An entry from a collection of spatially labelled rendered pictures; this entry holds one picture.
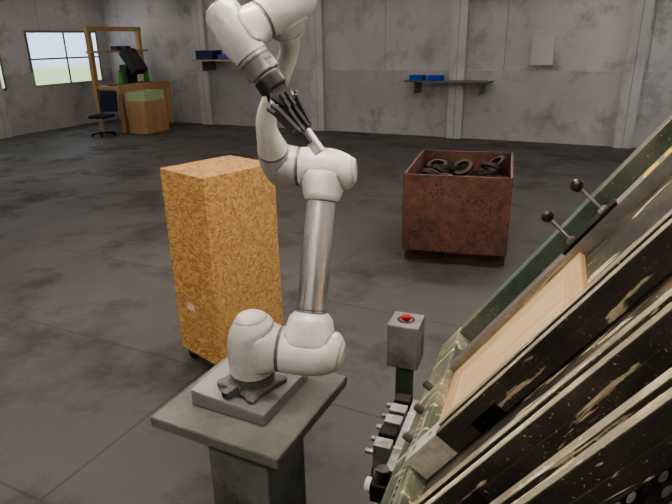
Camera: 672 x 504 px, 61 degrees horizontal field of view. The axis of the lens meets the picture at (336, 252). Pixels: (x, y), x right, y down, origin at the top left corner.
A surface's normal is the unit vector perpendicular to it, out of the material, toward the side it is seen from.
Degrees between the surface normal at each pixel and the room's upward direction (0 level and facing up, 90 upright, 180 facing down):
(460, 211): 90
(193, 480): 0
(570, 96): 90
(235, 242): 90
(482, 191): 90
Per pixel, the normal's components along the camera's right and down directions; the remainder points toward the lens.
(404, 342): -0.35, 0.33
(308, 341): -0.09, -0.07
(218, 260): 0.73, 0.22
